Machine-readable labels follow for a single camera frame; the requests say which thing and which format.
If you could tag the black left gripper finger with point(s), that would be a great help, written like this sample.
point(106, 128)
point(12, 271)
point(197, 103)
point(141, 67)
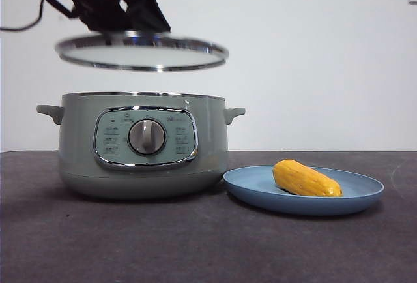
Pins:
point(150, 9)

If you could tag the glass lid with green knob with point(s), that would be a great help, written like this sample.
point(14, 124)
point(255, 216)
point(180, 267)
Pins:
point(140, 56)

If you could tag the yellow corn cob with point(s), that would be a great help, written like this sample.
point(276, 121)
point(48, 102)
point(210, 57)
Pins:
point(306, 180)

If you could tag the pale green electric steamer pot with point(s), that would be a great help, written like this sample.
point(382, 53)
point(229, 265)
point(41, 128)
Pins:
point(81, 146)

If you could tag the blue round plate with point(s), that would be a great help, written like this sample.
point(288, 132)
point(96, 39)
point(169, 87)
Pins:
point(254, 185)

